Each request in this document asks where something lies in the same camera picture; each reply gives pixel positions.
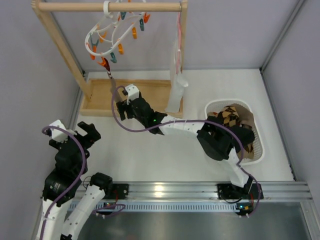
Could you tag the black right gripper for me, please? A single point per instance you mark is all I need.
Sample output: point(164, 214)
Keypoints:
point(127, 107)

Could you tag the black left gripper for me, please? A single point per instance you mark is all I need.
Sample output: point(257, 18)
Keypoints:
point(81, 137)

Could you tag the taupe striped-cuff sock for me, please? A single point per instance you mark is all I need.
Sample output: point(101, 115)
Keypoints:
point(106, 65)

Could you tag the white plastic clip hanger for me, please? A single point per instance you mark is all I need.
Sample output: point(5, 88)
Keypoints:
point(106, 36)

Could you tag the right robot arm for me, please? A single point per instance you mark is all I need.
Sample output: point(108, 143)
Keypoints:
point(223, 144)

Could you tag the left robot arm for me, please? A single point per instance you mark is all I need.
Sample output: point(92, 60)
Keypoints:
point(62, 183)

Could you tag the pink hanger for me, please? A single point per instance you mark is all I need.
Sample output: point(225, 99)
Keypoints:
point(178, 44)

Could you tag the socks pile in basket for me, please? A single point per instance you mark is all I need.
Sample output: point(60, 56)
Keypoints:
point(234, 115)

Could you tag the wooden clothes rack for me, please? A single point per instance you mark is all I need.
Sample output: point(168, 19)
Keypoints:
point(157, 91)

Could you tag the white hanging garment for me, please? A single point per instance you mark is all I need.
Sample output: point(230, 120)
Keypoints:
point(178, 83)

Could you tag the white plastic basket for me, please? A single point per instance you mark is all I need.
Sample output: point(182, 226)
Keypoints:
point(258, 147)

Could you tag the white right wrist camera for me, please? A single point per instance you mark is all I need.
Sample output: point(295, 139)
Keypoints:
point(131, 92)

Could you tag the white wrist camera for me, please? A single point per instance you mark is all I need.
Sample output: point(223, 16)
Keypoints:
point(58, 131)
point(131, 92)

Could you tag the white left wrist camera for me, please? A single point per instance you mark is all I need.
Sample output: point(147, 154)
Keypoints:
point(58, 131)

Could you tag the aluminium mounting rail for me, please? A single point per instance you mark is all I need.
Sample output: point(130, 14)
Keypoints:
point(199, 197)

